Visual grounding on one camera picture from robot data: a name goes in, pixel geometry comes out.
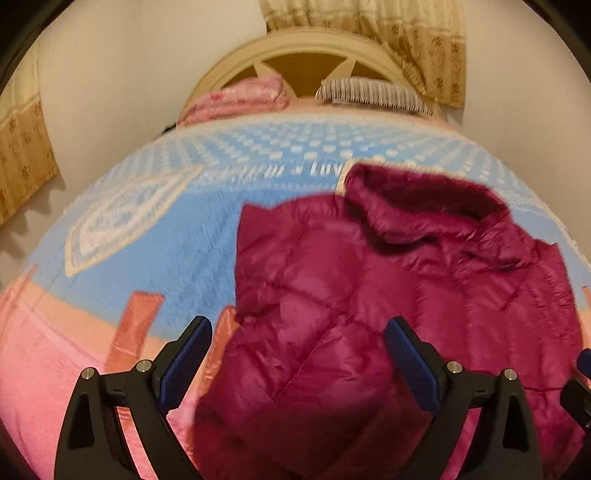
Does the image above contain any cream wooden headboard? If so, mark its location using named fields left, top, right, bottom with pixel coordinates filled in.
left=178, top=34, right=446, bottom=125

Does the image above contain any blue and pink printed blanket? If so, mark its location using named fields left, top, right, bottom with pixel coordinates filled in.
left=0, top=104, right=591, bottom=480

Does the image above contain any maroon puffer jacket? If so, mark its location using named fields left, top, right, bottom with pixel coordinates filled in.
left=191, top=162, right=591, bottom=480

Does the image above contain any striped pillow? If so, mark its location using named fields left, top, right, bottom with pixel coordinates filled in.
left=315, top=77, right=435, bottom=116

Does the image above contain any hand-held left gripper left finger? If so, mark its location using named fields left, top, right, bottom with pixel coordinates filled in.
left=54, top=315, right=214, bottom=480

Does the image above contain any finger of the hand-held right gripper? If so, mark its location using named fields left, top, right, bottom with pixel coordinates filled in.
left=560, top=347, right=591, bottom=432

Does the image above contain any beige floral curtain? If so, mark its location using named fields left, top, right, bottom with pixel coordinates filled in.
left=0, top=46, right=61, bottom=227
left=259, top=0, right=467, bottom=109

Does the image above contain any pink folded quilt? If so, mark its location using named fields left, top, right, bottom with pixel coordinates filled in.
left=178, top=75, right=291, bottom=126

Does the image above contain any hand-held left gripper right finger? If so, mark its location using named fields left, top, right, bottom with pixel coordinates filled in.
left=385, top=316, right=543, bottom=480

